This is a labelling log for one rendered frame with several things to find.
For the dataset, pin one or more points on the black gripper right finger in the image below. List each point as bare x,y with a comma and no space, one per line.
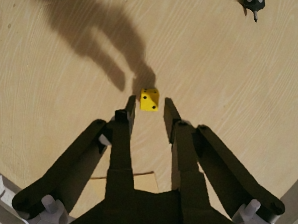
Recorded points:
244,200

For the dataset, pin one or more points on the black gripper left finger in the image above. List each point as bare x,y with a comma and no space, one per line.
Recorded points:
51,198

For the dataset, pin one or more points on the tan flat mat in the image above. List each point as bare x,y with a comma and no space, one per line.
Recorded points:
146,181

